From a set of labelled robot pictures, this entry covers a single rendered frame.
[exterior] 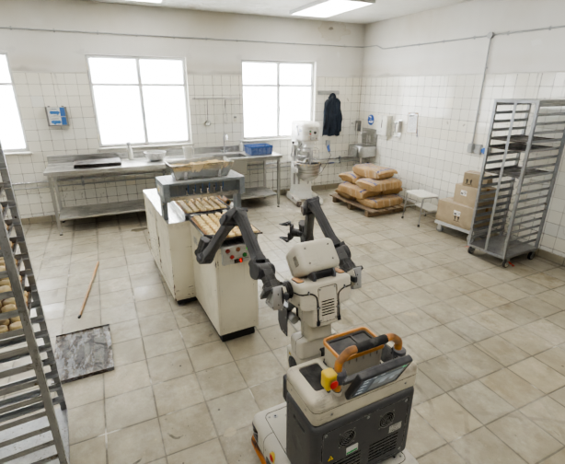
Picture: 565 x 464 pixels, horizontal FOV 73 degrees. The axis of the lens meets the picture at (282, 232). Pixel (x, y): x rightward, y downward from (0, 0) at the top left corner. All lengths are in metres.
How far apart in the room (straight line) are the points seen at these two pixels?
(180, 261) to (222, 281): 0.71
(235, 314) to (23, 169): 4.40
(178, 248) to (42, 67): 3.78
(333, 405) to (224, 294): 1.60
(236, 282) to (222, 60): 4.51
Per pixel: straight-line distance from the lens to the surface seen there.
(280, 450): 2.15
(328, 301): 1.82
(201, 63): 6.70
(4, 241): 1.81
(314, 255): 1.77
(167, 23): 6.65
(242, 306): 3.13
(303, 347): 1.95
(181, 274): 3.62
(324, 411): 1.64
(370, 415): 1.83
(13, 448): 2.72
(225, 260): 2.86
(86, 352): 3.45
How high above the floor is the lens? 1.93
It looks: 21 degrees down
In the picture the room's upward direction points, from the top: straight up
